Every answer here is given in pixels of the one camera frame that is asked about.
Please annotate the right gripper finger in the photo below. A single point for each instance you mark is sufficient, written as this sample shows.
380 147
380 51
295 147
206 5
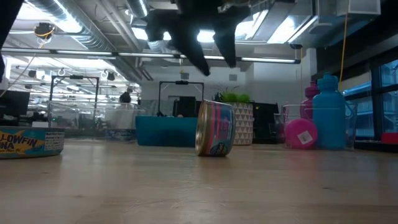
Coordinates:
227 46
191 49

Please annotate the pull-tab can red blue label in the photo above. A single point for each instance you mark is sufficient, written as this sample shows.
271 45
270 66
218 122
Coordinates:
217 129

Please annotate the purple squeeze bottle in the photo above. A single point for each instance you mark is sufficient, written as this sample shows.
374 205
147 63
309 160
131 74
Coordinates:
309 96

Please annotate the blue label tin can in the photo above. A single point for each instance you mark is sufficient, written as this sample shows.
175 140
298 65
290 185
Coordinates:
119 135

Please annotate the pink squeeze bottle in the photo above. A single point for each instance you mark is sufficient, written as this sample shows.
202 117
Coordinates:
298 133

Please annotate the blue squeeze bottle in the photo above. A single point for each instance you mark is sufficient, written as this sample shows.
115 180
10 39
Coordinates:
329 118

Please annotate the black background screen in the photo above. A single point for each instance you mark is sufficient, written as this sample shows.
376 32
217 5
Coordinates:
185 107

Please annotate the succulent in white patterned pot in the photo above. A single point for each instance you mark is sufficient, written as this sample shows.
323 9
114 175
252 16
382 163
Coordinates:
244 124

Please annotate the person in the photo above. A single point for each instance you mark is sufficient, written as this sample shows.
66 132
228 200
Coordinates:
125 98

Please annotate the black cabinet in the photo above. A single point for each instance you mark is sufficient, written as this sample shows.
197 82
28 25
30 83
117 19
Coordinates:
264 121

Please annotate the teal plastic bin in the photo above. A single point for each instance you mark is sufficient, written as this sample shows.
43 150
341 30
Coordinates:
164 132

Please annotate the long linear ceiling light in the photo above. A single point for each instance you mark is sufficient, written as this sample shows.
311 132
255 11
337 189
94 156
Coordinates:
84 53

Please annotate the clear plastic bin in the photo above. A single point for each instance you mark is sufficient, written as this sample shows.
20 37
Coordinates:
81 118
351 124

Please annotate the white ceiling unit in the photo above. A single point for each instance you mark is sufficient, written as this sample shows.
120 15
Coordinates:
359 7

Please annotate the round black ceiling device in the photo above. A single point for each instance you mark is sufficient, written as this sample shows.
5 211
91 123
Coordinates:
44 30

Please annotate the dark background monitor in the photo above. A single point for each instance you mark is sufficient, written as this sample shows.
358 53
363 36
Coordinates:
14 104

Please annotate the red object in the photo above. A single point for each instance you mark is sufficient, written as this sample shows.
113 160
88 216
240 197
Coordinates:
390 138

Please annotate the black gantry beam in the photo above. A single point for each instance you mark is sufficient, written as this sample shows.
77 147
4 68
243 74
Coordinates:
4 18

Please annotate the flat yellowfin tuna can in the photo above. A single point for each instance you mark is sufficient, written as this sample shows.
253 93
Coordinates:
28 144

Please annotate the black aluminium table frame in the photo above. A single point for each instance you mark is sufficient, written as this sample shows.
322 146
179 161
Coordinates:
373 147

